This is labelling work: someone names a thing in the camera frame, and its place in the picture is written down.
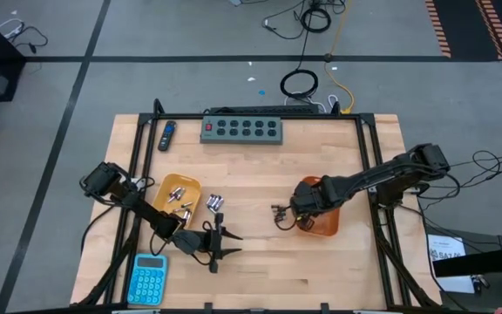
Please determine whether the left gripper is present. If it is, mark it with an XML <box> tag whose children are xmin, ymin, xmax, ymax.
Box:
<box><xmin>174</xmin><ymin>213</ymin><xmax>244</xmax><ymax>275</ymax></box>

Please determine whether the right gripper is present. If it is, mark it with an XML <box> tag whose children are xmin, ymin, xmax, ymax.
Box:
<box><xmin>279</xmin><ymin>179</ymin><xmax>324</xmax><ymax>232</ymax></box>

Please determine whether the yellow plastic bin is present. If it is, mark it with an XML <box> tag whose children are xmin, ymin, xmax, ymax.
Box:
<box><xmin>152</xmin><ymin>173</ymin><xmax>203</xmax><ymax>230</ymax></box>

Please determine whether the orange plastic bin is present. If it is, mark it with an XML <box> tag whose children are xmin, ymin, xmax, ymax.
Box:
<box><xmin>294</xmin><ymin>175</ymin><xmax>342</xmax><ymax>238</ymax></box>

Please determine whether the blue calculator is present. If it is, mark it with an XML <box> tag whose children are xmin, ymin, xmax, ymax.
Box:
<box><xmin>126</xmin><ymin>253</ymin><xmax>169</xmax><ymax>307</ymax></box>

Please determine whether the long black power strip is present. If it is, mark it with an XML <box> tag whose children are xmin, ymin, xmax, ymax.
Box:
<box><xmin>209</xmin><ymin>104</ymin><xmax>322</xmax><ymax>116</ymax></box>

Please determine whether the grey metal power strip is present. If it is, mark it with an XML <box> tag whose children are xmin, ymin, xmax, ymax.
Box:
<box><xmin>199</xmin><ymin>115</ymin><xmax>284</xmax><ymax>146</ymax></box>

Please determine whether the black remote control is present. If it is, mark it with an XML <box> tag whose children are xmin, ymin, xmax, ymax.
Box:
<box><xmin>157</xmin><ymin>119</ymin><xmax>178</xmax><ymax>153</ymax></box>

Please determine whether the white paper sign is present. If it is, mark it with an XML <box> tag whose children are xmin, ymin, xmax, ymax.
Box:
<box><xmin>427</xmin><ymin>234</ymin><xmax>475</xmax><ymax>294</ymax></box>

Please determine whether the black bar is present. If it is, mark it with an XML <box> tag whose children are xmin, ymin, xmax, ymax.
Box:
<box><xmin>431</xmin><ymin>243</ymin><xmax>502</xmax><ymax>279</ymax></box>

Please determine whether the black mat with orange stripes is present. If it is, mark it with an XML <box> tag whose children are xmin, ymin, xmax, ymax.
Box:
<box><xmin>424</xmin><ymin>0</ymin><xmax>502</xmax><ymax>62</ymax></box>

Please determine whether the yellow cable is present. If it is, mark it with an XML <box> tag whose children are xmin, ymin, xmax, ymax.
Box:
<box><xmin>323</xmin><ymin>0</ymin><xmax>356</xmax><ymax>115</ymax></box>

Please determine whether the white cable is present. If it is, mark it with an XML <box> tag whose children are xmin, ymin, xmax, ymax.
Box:
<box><xmin>0</xmin><ymin>17</ymin><xmax>24</xmax><ymax>38</ymax></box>
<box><xmin>283</xmin><ymin>90</ymin><xmax>340</xmax><ymax>113</ymax></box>

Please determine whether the large black coiled cable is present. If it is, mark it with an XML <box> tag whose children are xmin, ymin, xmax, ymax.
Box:
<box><xmin>279</xmin><ymin>8</ymin><xmax>320</xmax><ymax>99</ymax></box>

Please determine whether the black aluminium frame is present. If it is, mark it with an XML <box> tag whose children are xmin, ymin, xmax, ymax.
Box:
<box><xmin>72</xmin><ymin>98</ymin><xmax>442</xmax><ymax>314</ymax></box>

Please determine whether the small black coiled cable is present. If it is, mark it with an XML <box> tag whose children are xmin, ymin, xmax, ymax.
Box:
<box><xmin>299</xmin><ymin>6</ymin><xmax>333</xmax><ymax>34</ymax></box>

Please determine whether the thin black cable with plug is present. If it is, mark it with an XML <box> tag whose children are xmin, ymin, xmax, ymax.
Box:
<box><xmin>6</xmin><ymin>25</ymin><xmax>50</xmax><ymax>56</ymax></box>
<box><xmin>261</xmin><ymin>0</ymin><xmax>309</xmax><ymax>41</ymax></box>

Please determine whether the black cable bundle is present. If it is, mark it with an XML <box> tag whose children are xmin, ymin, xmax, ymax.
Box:
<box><xmin>411</xmin><ymin>149</ymin><xmax>502</xmax><ymax>211</ymax></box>

